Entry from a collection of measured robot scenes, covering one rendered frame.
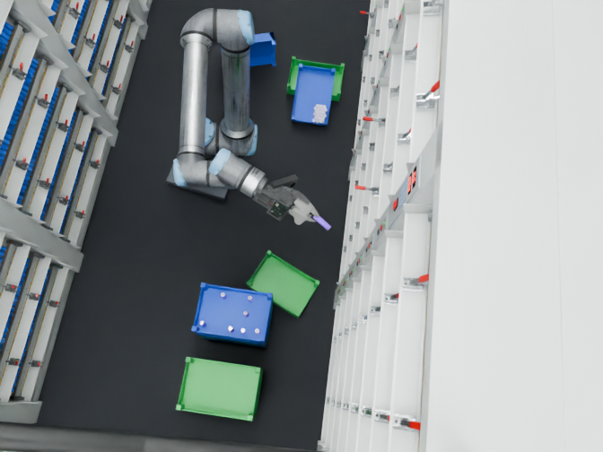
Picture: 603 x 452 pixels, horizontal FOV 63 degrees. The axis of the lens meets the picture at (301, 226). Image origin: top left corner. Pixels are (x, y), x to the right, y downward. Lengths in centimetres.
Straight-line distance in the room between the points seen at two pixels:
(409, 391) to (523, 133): 52
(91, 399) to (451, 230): 206
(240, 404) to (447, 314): 144
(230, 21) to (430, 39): 84
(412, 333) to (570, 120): 49
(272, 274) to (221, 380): 63
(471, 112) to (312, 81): 198
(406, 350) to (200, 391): 127
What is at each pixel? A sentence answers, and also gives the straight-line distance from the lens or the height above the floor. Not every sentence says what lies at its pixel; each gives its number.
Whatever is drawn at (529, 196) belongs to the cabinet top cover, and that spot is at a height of 170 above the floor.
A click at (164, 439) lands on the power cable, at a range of 59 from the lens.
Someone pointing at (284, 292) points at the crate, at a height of 0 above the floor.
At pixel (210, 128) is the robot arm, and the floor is 44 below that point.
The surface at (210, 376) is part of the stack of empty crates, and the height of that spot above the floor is 32.
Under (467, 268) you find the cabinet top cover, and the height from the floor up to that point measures 170.
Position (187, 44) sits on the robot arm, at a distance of 191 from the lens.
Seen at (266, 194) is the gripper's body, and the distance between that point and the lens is 156.
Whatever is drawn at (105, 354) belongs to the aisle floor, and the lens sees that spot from 259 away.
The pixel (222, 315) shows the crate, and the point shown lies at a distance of 216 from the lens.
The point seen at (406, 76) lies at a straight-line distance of 149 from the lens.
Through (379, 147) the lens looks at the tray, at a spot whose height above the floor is 89.
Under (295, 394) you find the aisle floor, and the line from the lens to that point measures 245.
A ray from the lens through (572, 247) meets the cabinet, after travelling 92.
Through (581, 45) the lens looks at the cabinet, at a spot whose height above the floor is 170.
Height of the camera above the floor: 245
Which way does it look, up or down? 72 degrees down
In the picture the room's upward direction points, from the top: 9 degrees clockwise
